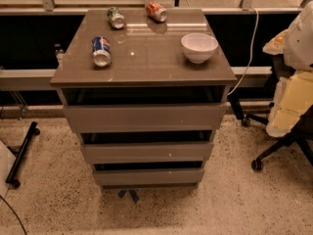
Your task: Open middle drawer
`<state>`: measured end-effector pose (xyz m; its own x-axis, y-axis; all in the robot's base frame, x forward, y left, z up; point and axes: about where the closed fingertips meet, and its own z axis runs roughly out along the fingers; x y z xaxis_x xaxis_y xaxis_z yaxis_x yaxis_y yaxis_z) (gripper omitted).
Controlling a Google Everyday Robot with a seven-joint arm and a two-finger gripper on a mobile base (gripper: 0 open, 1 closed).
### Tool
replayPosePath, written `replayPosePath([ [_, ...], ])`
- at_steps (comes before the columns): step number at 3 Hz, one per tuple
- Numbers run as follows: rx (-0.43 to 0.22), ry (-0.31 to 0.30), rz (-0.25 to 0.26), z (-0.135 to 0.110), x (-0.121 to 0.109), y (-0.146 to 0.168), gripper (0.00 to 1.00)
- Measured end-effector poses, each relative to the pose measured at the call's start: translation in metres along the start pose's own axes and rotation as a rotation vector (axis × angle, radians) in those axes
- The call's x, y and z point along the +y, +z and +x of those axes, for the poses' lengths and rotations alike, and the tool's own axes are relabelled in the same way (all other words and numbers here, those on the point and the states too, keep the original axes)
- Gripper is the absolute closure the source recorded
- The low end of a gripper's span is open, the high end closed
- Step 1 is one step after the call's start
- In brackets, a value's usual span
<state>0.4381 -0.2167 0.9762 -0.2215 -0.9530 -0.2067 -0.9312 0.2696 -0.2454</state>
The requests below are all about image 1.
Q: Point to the grey drawer cabinet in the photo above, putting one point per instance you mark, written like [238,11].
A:
[148,68]

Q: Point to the black office chair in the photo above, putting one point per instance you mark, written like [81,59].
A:
[300,134]

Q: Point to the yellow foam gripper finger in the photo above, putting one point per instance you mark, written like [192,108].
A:
[276,45]
[292,99]

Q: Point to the blue pepsi can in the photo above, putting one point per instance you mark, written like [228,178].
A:
[101,51]

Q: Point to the white bowl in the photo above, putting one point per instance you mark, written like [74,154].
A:
[198,47]

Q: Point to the grey bottom drawer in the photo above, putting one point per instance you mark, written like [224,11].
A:
[149,177]

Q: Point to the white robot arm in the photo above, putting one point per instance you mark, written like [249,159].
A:
[298,50]

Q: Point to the black wheeled stand leg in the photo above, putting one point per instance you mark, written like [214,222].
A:
[19,154]

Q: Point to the grey drawer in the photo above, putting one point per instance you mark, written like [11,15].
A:
[92,119]
[146,152]
[149,177]

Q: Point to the red orange soda can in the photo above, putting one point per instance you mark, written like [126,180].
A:
[156,11]

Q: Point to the green soda can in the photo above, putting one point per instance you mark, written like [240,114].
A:
[115,17]

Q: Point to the grey top drawer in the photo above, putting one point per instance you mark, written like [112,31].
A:
[92,119]

